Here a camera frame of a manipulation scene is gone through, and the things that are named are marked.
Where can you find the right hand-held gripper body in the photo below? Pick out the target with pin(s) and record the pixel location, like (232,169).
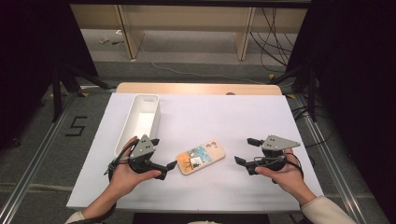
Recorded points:
(274,146)

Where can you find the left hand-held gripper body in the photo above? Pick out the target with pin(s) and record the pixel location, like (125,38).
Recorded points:
(141,152)

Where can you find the white plastic storage box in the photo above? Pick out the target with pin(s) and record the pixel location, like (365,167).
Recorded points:
(140,121)

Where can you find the person's left hand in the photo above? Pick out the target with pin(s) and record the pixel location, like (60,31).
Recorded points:
(124,177)

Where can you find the person's right hand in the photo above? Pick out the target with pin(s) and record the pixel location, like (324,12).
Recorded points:
(288,177)

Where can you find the white table mat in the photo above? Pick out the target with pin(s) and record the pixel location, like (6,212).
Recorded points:
(218,124)

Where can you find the wooden table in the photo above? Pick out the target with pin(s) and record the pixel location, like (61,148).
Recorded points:
(186,88)

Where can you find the black stand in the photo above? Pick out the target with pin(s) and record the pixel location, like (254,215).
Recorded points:
(311,93)
(57,93)

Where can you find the small dark floor object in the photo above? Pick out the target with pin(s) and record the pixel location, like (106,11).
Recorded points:
(117,42)

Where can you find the black curtain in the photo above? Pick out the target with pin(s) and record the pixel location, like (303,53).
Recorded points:
(358,77)
(37,46)

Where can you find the small white floor scrap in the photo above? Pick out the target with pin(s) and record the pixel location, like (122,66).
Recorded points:
(104,40)

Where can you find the beige wooden shelf unit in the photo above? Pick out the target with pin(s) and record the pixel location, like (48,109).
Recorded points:
(186,18)

